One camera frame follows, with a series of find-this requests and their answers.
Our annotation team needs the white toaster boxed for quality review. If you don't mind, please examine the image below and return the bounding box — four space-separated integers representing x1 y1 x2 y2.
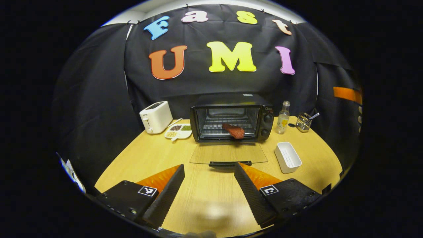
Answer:
139 101 173 134

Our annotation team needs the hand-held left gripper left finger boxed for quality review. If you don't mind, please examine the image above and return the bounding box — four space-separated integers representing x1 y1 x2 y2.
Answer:
96 164 185 228

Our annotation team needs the white rectangular tray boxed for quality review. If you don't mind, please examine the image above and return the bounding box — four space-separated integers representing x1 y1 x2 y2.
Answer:
274 142 302 174

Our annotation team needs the clear cutlery holder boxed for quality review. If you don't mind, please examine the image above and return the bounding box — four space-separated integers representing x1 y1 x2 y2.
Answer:
295 112 312 133

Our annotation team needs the clear bottle with yellow label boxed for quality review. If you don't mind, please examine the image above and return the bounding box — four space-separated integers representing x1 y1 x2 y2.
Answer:
276 100 291 135

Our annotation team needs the reddish brown meat piece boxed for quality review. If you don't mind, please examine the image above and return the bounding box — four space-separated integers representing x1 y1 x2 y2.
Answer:
222 123 245 139

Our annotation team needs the black electric oven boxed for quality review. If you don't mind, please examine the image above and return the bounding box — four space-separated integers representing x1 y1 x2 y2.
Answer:
190 93 275 168

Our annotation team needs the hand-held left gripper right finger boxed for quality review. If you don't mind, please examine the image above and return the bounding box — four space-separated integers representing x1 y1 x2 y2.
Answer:
234 162 323 229

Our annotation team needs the white divided plate with beans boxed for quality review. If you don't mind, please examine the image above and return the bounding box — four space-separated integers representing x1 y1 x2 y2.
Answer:
164 123 193 142

